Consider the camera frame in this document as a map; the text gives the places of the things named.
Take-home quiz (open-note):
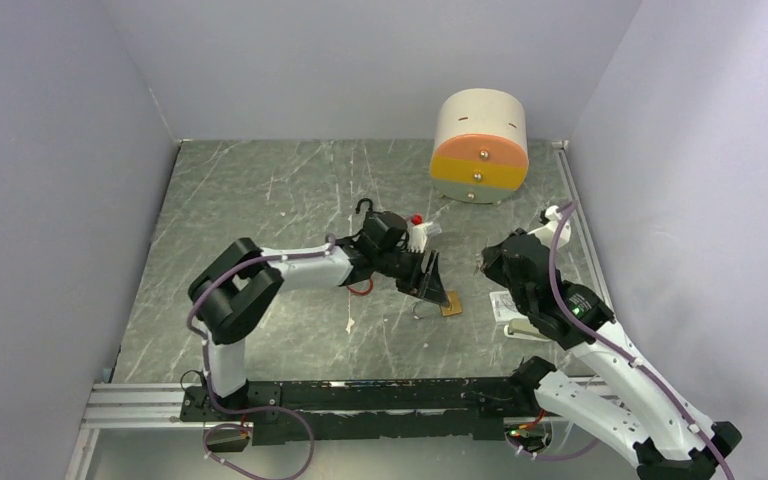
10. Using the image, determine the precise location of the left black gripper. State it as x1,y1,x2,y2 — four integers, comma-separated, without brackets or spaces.
375,246,449,307

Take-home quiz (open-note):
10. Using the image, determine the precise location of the brass padlock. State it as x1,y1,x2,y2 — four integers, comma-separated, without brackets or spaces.
410,291,463,321

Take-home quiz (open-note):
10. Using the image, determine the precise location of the red cable lock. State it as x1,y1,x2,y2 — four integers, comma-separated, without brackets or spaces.
346,278,374,296

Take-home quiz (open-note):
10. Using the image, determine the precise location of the black padlock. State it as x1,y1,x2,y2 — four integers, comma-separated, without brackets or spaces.
355,197,387,231

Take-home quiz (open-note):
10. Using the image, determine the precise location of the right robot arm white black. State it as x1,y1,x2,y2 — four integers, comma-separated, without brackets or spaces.
481,229,742,479

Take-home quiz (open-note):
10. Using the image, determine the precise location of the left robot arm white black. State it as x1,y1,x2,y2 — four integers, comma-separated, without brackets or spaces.
186,209,450,420

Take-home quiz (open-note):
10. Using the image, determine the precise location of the white card package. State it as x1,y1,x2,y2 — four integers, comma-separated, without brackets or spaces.
489,291,526,324

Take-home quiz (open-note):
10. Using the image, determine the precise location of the beige white stapler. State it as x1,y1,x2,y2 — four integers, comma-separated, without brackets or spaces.
503,318,550,342

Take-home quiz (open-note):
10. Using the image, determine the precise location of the cylindrical drawer box orange yellow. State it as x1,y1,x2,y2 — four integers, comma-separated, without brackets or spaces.
429,88,529,204

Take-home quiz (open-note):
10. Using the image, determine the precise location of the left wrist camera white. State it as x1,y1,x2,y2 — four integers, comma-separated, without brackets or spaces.
407,214,442,253

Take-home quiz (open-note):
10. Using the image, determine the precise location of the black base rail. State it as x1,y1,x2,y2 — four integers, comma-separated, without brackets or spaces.
180,377,545,446

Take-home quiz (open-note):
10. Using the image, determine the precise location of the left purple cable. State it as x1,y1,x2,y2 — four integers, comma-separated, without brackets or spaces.
186,233,339,480

